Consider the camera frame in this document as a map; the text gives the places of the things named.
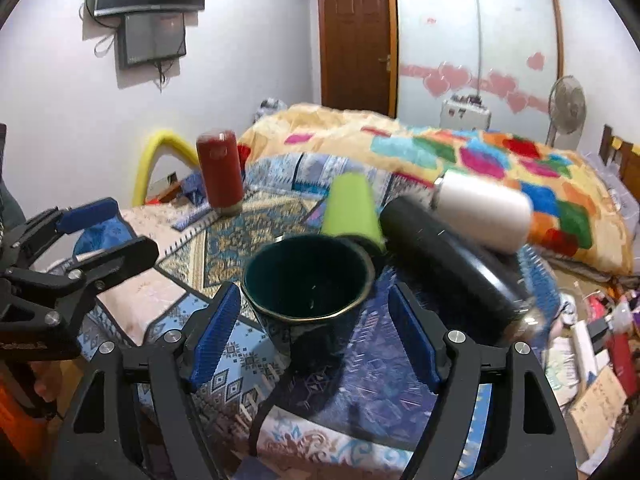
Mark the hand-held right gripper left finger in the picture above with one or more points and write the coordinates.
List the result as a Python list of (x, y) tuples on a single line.
[(218, 336)]

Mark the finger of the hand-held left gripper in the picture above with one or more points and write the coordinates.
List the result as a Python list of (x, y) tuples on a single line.
[(90, 214), (120, 259)]

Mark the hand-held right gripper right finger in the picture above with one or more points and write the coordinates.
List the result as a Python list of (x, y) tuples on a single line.
[(415, 342)]

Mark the dark green mug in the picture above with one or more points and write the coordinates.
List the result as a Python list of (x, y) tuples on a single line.
[(305, 280)]

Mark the black thermos cup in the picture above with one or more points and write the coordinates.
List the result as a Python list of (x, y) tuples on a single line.
[(450, 270)]

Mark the red thermos cup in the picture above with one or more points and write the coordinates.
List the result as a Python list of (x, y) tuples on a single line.
[(219, 170)]

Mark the light green plastic cup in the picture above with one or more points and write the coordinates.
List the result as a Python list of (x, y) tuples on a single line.
[(350, 210)]

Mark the white thermos cup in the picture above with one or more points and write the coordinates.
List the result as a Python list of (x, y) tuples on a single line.
[(485, 212)]

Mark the patterned blue table cloth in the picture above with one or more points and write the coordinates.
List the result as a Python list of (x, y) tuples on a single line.
[(360, 370)]

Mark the yellow foam arch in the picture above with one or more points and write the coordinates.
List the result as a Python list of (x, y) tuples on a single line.
[(145, 160)]

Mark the white long box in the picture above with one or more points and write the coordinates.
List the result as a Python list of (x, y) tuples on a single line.
[(586, 352)]

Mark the cardboard sheet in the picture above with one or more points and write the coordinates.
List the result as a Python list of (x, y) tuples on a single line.
[(600, 405)]

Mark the colourful patchwork quilt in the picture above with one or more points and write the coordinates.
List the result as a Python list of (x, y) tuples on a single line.
[(410, 145)]

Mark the red packet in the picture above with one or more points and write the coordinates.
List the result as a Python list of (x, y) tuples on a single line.
[(621, 360)]

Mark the white appliance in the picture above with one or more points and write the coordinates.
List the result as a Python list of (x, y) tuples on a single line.
[(465, 115)]

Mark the wooden headboard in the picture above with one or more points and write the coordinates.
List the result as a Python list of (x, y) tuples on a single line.
[(617, 152)]

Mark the white standing fan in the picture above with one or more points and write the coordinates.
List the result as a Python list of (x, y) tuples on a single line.
[(567, 102)]

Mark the brown wooden door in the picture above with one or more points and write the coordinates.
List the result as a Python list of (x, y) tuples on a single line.
[(352, 45)]

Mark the wardrobe with heart stickers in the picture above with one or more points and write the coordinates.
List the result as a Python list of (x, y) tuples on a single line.
[(500, 30)]

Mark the small wall monitor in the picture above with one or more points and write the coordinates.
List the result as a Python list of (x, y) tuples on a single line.
[(152, 40)]

